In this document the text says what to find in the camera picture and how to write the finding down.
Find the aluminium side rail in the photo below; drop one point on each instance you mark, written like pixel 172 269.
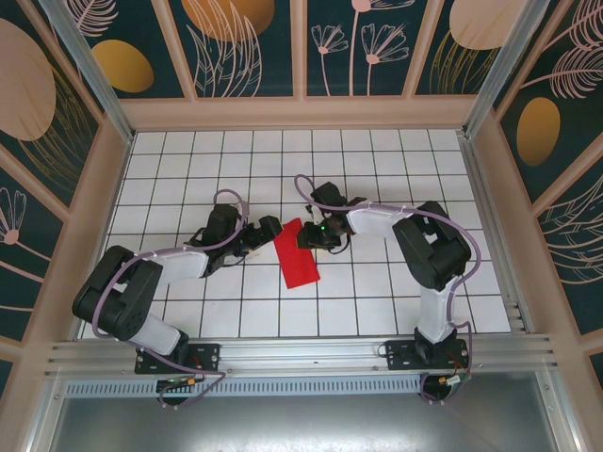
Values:
pixel 494 235

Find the small controller board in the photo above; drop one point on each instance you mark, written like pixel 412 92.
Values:
pixel 454 380
pixel 181 382

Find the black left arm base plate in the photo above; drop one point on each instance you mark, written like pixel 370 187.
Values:
pixel 207 358

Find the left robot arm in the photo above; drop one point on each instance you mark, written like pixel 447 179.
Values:
pixel 179 263

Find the grey metal sheet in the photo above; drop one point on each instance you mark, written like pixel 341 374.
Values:
pixel 301 424

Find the aluminium mounting rail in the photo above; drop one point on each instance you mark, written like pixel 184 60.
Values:
pixel 301 353

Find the aluminium frame post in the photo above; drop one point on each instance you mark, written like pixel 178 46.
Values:
pixel 501 70
pixel 92 75

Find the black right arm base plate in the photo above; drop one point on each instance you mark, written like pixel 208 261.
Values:
pixel 400 355

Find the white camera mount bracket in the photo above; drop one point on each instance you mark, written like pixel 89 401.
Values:
pixel 314 214

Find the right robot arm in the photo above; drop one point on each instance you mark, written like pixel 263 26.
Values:
pixel 377 221

